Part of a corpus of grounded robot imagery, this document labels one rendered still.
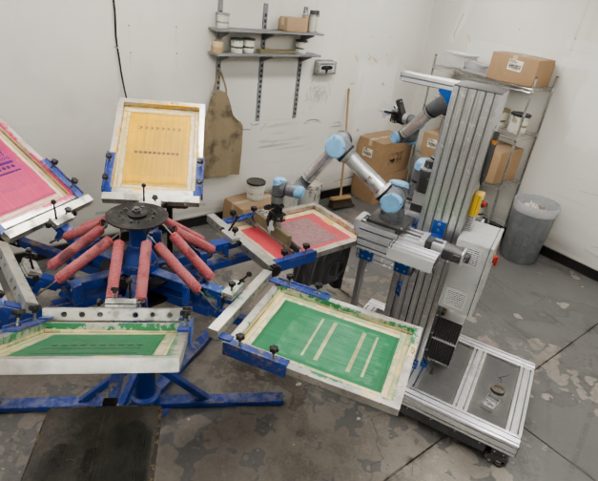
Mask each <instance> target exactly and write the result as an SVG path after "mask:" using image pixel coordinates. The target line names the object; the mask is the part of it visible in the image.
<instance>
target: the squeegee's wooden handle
mask: <svg viewBox="0 0 598 481"><path fill-rule="evenodd" d="M266 219H267V217H265V216H264V215H263V214H261V213H260V212H259V211H257V212H255V223H258V224H259V225H260V226H262V227H263V228H264V229H265V230H267V231H268V228H267V224H266ZM273 226H274V231H272V230H271V234H272V235H273V236H274V237H276V238H277V239H278V240H280V241H281V242H282V243H284V244H286V245H287V246H288V247H289V246H291V239H292V236H291V235H290V234H288V233H287V232H286V231H284V230H283V229H282V228H280V227H279V226H278V225H276V224H275V223H274V222H273ZM268 232H269V231H268Z"/></svg>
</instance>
